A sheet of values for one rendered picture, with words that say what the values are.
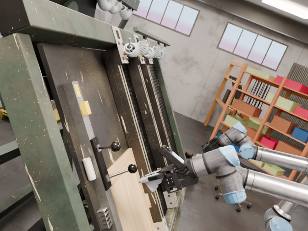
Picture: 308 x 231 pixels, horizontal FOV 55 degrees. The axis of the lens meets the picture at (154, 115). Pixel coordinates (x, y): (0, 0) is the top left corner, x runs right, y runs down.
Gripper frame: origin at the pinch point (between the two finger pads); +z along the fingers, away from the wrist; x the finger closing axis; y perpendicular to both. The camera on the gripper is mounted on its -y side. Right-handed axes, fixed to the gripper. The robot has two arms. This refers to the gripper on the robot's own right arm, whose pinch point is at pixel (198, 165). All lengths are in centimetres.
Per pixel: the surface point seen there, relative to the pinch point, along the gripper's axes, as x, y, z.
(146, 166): 22.4, 24.3, 16.9
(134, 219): 47, 14, 30
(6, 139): -193, 123, 212
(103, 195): 70, 37, 20
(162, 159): -18.7, 11.9, 19.1
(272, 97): -497, -148, -124
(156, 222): 24.3, -3.2, 33.6
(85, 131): 69, 59, 9
